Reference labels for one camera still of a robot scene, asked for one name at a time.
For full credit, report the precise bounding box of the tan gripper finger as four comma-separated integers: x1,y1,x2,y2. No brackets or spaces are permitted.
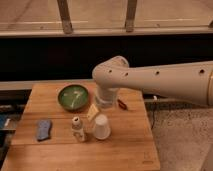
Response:
87,104,99,122

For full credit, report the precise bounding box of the left metal table leg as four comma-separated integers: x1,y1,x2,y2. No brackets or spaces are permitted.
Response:
57,0,73,34

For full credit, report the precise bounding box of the small white plastic bottle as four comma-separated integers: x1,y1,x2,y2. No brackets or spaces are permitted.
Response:
72,116,86,142

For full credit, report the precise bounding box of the green ceramic bowl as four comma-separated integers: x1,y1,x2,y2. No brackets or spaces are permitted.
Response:
58,84,89,111

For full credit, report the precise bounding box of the metal table leg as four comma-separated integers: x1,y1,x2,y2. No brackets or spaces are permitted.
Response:
124,0,137,32
57,0,73,34

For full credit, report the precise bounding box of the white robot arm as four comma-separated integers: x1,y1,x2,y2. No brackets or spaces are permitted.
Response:
92,56,213,108

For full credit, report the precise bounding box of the right metal table leg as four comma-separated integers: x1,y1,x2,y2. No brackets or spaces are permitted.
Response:
124,0,137,32

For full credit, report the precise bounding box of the translucent upside-down plastic cup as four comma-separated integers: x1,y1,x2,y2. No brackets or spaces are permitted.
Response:
93,114,111,140

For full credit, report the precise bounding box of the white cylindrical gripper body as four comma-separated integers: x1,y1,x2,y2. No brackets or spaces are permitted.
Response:
95,87,118,108

